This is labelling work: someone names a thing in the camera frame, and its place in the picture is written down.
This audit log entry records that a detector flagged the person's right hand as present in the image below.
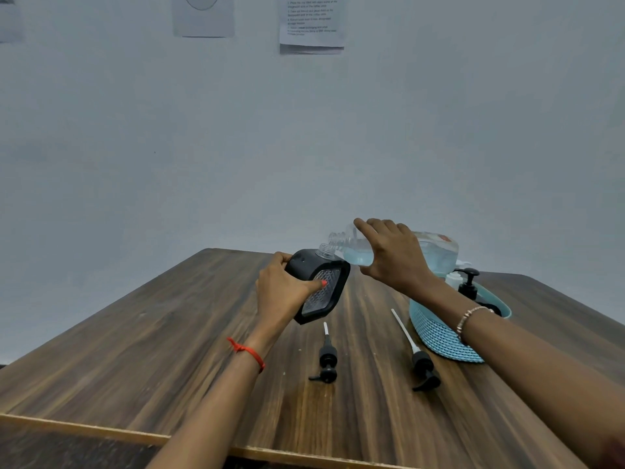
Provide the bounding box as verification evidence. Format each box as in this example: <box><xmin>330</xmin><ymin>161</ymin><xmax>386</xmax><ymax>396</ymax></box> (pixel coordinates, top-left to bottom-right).
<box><xmin>353</xmin><ymin>218</ymin><xmax>438</xmax><ymax>300</ymax></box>

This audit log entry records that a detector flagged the person's left hand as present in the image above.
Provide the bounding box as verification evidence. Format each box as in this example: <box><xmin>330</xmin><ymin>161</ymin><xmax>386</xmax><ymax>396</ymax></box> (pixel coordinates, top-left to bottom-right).
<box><xmin>253</xmin><ymin>251</ymin><xmax>329</xmax><ymax>355</ymax></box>

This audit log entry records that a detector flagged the tall clear plastic bottle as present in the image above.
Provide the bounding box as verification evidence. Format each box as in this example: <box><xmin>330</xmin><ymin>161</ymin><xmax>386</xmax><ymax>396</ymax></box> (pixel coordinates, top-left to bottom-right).
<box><xmin>327</xmin><ymin>223</ymin><xmax>460</xmax><ymax>278</ymax></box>

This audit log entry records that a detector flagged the black pump with short tube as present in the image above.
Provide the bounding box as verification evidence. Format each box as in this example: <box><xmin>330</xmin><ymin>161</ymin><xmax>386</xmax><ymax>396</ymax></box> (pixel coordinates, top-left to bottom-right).
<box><xmin>453</xmin><ymin>268</ymin><xmax>481</xmax><ymax>302</ymax></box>

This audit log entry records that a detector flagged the black pump with long tube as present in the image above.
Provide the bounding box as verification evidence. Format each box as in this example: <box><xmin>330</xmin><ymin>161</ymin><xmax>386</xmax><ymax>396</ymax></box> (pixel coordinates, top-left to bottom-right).
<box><xmin>390</xmin><ymin>308</ymin><xmax>442</xmax><ymax>393</ymax></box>

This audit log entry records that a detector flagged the person's right forearm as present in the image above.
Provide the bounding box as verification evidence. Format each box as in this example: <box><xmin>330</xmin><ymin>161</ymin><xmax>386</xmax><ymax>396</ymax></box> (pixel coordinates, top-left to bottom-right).
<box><xmin>415</xmin><ymin>277</ymin><xmax>625</xmax><ymax>469</ymax></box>

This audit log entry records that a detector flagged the person's left forearm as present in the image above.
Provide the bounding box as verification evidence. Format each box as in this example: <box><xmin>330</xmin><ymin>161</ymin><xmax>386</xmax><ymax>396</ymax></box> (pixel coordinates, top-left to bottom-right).
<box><xmin>146</xmin><ymin>336</ymin><xmax>284</xmax><ymax>469</ymax></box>

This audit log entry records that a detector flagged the teal plastic basket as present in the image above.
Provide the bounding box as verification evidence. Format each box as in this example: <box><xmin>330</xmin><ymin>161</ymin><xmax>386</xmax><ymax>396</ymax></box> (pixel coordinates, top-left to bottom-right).
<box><xmin>408</xmin><ymin>270</ymin><xmax>512</xmax><ymax>364</ymax></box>

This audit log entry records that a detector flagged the paper sheet with text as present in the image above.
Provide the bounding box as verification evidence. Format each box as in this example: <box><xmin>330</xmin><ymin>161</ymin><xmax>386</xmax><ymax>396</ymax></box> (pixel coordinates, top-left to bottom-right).
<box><xmin>279</xmin><ymin>0</ymin><xmax>349</xmax><ymax>48</ymax></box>

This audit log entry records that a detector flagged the paper sheet with circle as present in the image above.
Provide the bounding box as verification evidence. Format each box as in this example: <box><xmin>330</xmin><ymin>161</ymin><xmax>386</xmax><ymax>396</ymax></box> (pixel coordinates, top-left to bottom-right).
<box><xmin>170</xmin><ymin>0</ymin><xmax>236</xmax><ymax>38</ymax></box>

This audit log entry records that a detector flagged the plain grey paper sheet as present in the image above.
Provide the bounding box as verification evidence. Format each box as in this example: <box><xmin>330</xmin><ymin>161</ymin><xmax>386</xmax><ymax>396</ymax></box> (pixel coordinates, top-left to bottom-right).
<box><xmin>0</xmin><ymin>0</ymin><xmax>25</xmax><ymax>44</ymax></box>

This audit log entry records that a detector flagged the red thread bracelet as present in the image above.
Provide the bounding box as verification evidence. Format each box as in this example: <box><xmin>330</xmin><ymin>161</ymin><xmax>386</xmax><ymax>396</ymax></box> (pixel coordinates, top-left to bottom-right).
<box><xmin>226</xmin><ymin>336</ymin><xmax>266</xmax><ymax>375</ymax></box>

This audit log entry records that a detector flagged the silver bead bracelet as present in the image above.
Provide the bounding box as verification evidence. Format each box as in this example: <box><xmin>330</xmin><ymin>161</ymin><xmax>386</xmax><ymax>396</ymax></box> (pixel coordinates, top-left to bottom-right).
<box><xmin>455</xmin><ymin>306</ymin><xmax>495</xmax><ymax>345</ymax></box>

